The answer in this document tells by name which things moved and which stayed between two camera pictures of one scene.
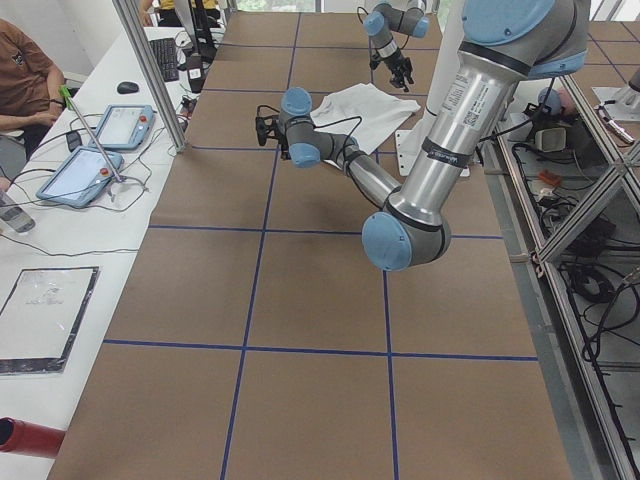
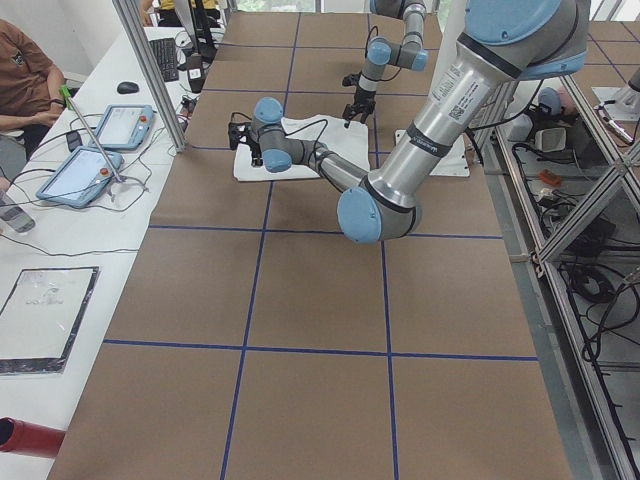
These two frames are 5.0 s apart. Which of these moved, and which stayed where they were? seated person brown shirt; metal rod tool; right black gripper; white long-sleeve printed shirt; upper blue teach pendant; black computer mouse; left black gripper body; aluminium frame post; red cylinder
Moved: right black gripper; white long-sleeve printed shirt; left black gripper body
Stayed: upper blue teach pendant; seated person brown shirt; metal rod tool; black computer mouse; aluminium frame post; red cylinder
